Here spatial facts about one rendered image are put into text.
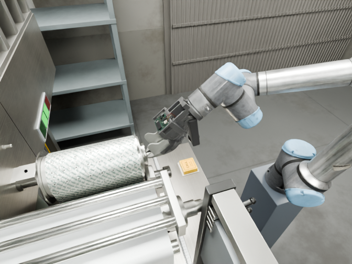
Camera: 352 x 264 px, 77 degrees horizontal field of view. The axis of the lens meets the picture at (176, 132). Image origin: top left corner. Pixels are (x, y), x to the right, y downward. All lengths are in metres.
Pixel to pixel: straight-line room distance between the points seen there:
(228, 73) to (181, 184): 0.59
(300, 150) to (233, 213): 0.64
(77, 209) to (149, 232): 0.12
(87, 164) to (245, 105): 0.45
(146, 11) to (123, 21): 0.27
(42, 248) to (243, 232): 0.28
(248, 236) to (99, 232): 0.21
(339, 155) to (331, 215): 1.57
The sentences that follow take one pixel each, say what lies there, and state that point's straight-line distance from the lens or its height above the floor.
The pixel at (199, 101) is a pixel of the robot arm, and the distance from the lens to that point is 0.60.
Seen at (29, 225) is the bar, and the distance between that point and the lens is 0.42.
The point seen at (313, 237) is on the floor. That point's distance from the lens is 2.17.
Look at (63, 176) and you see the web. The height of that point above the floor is 1.29.
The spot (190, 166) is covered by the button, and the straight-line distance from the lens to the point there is 1.06.
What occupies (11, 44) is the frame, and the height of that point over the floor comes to 1.46.
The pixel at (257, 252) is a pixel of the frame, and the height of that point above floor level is 1.44.
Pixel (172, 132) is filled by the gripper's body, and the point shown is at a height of 1.33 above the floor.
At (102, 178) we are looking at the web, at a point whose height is 1.26.
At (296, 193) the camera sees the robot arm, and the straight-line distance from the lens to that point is 0.88.
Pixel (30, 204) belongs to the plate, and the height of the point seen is 1.18.
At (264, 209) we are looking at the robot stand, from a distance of 1.17.
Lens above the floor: 1.76
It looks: 43 degrees down
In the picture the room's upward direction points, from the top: straight up
